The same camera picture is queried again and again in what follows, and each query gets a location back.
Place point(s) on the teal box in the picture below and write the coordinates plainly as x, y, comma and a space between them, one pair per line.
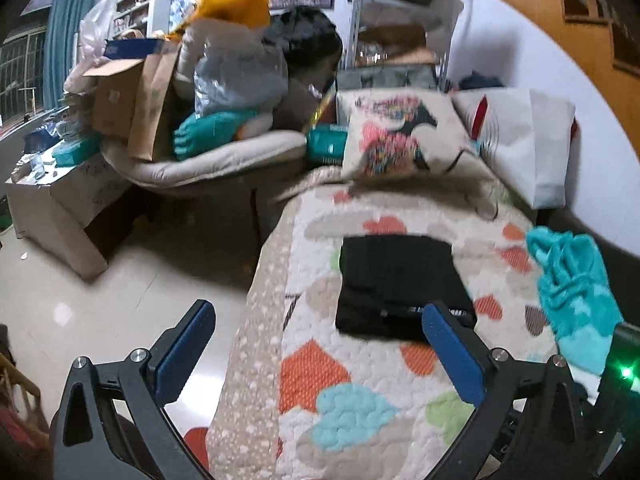
326, 144

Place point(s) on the black pants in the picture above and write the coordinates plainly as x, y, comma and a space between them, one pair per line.
388, 279

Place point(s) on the orange slipper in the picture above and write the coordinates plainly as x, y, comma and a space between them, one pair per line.
195, 439

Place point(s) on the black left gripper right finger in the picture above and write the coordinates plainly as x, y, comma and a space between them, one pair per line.
527, 415

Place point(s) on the brown cardboard box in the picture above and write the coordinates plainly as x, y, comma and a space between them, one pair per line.
134, 102

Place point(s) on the wooden staircase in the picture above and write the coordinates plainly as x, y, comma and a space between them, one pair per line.
600, 45

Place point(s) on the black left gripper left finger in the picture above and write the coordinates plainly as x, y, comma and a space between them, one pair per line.
112, 424

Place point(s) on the heart pattern quilt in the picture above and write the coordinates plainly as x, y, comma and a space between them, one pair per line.
302, 400

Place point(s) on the clear plastic bag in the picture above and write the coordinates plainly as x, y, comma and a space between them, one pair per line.
226, 66

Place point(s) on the teal curtain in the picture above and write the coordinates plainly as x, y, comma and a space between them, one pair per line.
63, 23

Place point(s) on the teal plush toy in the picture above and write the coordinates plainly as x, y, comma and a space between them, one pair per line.
199, 135

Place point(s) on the metal shelf rack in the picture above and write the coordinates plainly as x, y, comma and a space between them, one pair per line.
437, 19

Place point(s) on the black bag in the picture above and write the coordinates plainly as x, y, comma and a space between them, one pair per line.
310, 43

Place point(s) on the beige cushioned chair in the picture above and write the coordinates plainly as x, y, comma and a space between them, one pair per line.
273, 157

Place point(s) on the floral bird cushion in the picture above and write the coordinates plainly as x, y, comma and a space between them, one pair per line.
404, 132

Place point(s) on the teal fuzzy cloth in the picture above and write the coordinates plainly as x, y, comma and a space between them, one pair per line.
575, 295

